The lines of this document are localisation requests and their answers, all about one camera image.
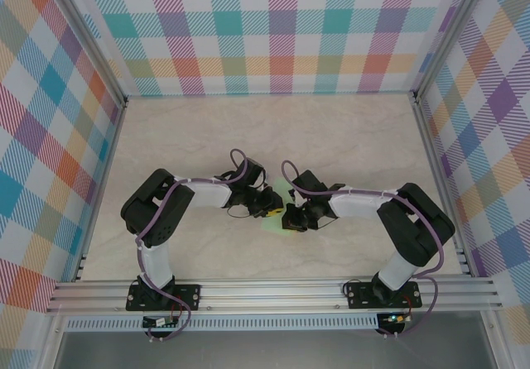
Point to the aluminium table side rail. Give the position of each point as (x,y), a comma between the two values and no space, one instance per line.
(439,178)

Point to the aluminium mounting rail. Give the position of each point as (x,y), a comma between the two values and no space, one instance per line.
(269,294)

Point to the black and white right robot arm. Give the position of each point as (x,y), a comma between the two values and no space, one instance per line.
(406,228)

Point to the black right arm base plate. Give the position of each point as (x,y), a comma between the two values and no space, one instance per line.
(360,296)

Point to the circuit board with green light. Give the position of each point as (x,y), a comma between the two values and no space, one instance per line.
(395,319)

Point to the small black circuit board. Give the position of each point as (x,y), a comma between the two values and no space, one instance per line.
(159,322)

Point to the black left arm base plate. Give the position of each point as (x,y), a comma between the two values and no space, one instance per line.
(188,294)

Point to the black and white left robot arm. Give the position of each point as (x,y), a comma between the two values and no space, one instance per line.
(157,261)

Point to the aluminium frame post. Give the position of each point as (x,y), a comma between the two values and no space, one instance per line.
(448,34)
(100,54)

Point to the light green paper sheet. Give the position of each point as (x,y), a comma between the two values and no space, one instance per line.
(274,225)

